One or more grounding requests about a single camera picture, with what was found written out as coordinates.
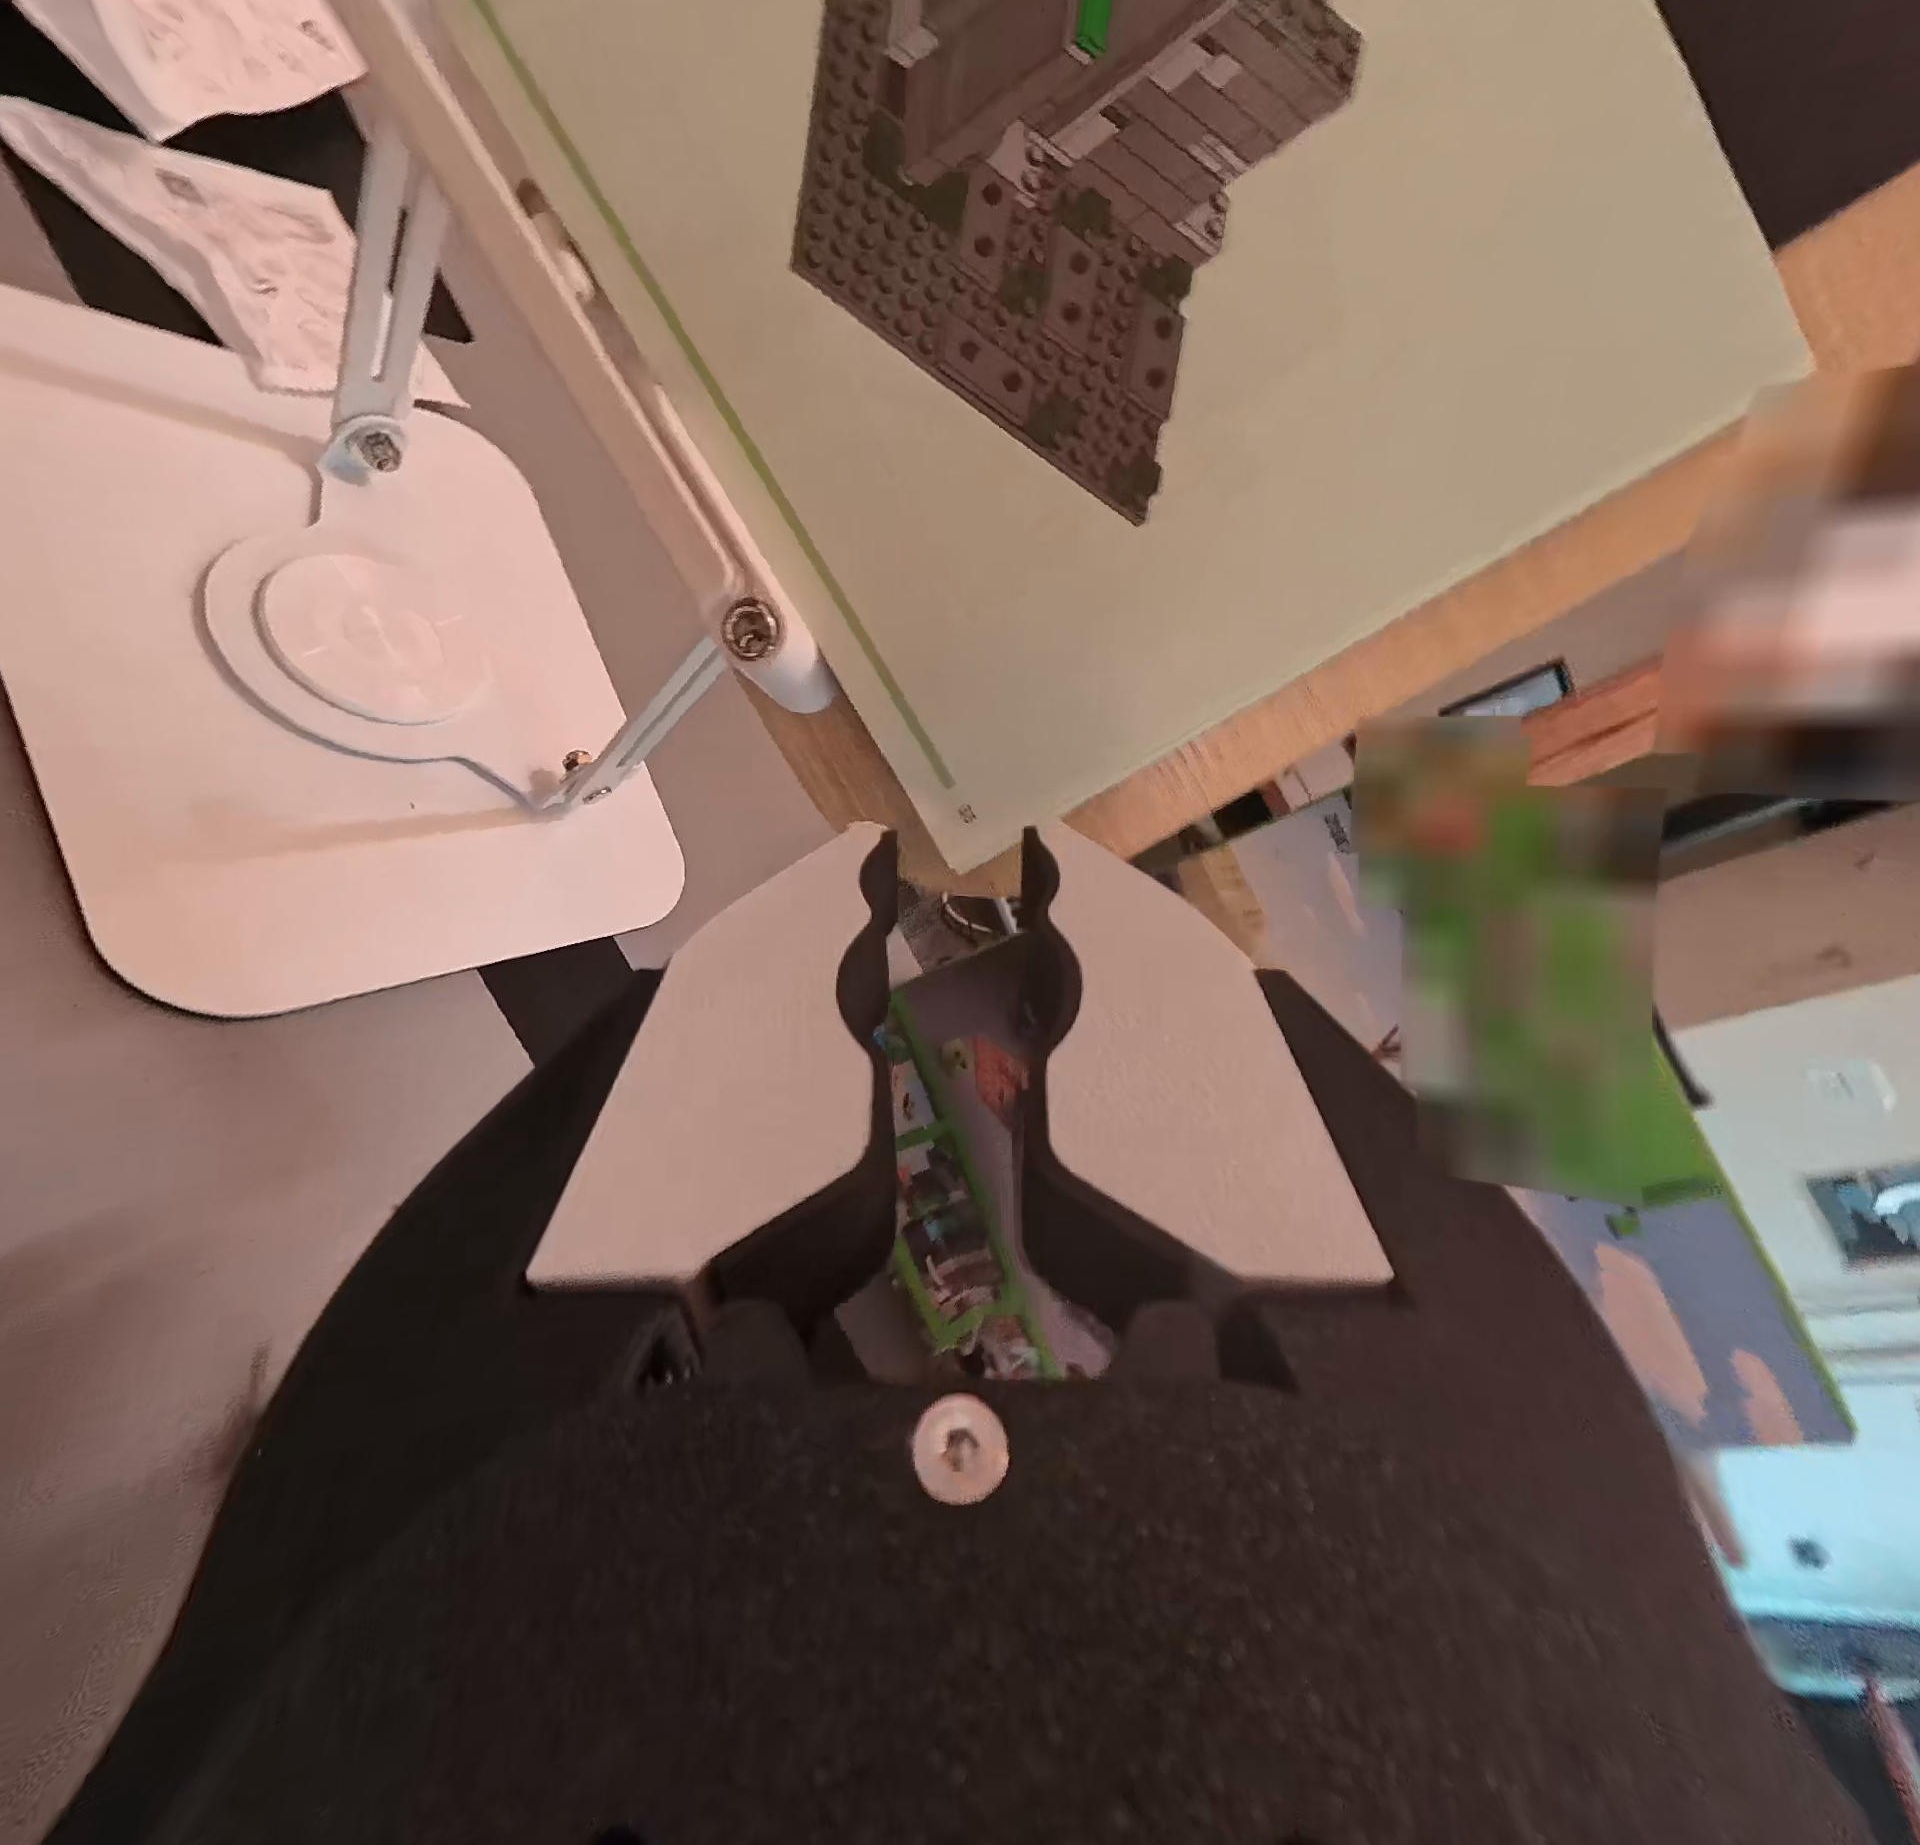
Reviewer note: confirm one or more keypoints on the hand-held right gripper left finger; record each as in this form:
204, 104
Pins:
719, 1092

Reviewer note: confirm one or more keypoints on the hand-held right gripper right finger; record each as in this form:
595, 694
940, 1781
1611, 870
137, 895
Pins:
1201, 1092

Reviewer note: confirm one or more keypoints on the building instruction booklet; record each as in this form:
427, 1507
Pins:
1353, 451

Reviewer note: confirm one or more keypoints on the grey desk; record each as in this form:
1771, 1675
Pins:
120, 1199

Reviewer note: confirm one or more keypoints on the green toy brick set box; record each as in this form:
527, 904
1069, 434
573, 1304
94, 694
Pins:
963, 1126

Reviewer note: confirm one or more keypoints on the white adjustable book stand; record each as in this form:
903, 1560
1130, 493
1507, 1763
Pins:
226, 823

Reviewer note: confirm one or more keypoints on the small printed paper bag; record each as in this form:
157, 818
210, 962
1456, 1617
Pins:
198, 222

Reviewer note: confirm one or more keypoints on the crumpled white paper bag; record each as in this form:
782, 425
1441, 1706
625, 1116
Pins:
183, 17

